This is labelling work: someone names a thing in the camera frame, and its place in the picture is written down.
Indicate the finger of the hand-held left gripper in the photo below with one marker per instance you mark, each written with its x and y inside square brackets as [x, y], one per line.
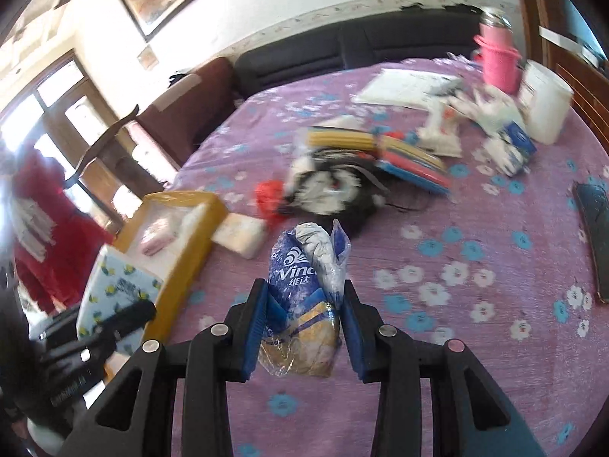
[131, 316]

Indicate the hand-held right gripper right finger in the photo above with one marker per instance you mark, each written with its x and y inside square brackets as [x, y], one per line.
[357, 338]

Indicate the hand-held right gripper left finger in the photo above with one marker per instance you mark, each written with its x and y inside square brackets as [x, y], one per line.
[257, 328]

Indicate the lemon print tissue pack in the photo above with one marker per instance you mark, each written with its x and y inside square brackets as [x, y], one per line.
[119, 276]

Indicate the blue tissue pack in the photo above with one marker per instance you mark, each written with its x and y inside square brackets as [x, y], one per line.
[297, 304]

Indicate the yellow cardboard box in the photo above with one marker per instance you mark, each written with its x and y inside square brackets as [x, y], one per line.
[190, 266]

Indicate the pink tissue pack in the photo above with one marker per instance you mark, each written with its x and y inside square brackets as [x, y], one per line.
[159, 235]

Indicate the cream tissue pack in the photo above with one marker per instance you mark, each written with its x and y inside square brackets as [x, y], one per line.
[238, 235]

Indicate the red clothing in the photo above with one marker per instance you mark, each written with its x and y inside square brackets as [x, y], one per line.
[62, 228]

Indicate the purple floral tablecloth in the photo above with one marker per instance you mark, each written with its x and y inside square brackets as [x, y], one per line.
[476, 304]

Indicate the red yarn ball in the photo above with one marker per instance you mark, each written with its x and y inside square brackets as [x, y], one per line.
[269, 200]

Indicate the black and white fluffy item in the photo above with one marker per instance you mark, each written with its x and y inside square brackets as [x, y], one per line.
[328, 190]

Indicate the dark wooden chair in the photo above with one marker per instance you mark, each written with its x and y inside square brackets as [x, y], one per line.
[102, 140]

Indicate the multicoloured cloth pack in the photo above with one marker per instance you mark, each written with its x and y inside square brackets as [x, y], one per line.
[411, 162]

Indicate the yellow cloth pack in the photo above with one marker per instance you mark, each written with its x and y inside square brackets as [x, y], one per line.
[340, 139]

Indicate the white cloth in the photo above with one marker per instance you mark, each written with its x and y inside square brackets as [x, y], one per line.
[440, 133]

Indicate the wooden glass door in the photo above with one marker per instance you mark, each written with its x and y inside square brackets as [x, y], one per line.
[52, 109]

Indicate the brown sofa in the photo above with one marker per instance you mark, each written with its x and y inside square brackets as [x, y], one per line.
[204, 85]

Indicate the blue and white plastic pack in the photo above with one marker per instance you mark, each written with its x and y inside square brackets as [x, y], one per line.
[511, 147]

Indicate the white gloves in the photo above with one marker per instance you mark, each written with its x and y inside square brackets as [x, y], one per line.
[480, 109]

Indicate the white plastic bucket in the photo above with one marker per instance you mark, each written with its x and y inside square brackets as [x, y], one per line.
[545, 104]

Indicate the black sofa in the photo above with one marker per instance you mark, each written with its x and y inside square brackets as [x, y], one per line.
[380, 38]

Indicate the steel thermos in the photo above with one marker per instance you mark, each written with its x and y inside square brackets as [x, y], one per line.
[495, 21]

